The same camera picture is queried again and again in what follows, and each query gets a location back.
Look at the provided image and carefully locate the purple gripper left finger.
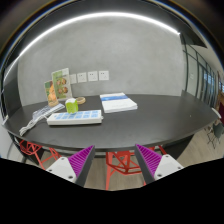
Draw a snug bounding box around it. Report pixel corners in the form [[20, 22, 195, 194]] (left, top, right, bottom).
[[47, 145, 95, 187]]

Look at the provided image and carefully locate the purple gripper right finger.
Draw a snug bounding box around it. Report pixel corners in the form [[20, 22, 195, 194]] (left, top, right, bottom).
[[134, 144, 183, 184]]

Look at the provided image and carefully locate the green white charger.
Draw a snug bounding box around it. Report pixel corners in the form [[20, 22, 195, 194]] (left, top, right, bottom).
[[65, 98, 78, 114]]

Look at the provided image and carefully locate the red metal stool left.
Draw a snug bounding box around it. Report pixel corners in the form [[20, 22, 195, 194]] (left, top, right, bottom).
[[19, 140, 61, 169]]

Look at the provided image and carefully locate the red metal stool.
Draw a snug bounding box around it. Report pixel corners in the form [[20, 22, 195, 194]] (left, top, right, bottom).
[[105, 145, 167, 191], [19, 140, 61, 169]]

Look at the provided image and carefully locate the red metal stool centre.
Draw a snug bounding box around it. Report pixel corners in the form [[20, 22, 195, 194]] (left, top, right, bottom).
[[105, 145, 167, 191]]

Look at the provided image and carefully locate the white power strip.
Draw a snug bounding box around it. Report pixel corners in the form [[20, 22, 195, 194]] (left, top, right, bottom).
[[47, 110, 103, 125]]

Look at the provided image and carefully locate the round wooden coaster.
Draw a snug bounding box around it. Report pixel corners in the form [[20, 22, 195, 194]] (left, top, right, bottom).
[[76, 97, 86, 105]]

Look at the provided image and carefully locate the white blue booklet stack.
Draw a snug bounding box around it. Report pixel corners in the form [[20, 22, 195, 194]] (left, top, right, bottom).
[[100, 92, 138, 113]]

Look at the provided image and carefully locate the dark chair at right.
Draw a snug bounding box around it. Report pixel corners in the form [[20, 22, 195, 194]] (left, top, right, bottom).
[[206, 107, 224, 150]]

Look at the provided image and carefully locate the large green menu card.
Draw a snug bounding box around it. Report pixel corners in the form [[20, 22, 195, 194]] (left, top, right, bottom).
[[52, 68, 72, 100]]

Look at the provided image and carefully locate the ceiling light strip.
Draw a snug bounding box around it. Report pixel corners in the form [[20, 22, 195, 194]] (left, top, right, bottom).
[[2, 11, 181, 84]]

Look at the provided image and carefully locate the white power strip cable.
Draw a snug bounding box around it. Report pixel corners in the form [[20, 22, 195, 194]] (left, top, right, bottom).
[[18, 103, 66, 137]]

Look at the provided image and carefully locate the white wall socket hidden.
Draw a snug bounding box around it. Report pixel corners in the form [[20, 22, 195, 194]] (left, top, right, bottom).
[[70, 74, 77, 84]]

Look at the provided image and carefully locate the white wall socket left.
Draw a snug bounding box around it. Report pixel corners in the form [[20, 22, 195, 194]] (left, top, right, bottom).
[[77, 73, 87, 83]]

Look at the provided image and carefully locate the white wall socket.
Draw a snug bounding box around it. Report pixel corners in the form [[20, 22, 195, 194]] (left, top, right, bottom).
[[77, 73, 87, 83], [99, 71, 109, 81], [88, 71, 98, 81]]

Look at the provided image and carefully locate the white wall socket middle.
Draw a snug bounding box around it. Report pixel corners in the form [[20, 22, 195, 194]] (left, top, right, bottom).
[[88, 71, 98, 81]]

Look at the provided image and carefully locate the white wall socket right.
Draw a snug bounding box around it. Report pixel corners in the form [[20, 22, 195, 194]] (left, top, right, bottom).
[[99, 71, 109, 81]]

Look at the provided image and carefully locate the glass partition wall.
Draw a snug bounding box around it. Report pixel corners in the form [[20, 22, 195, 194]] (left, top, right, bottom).
[[180, 34, 224, 108]]

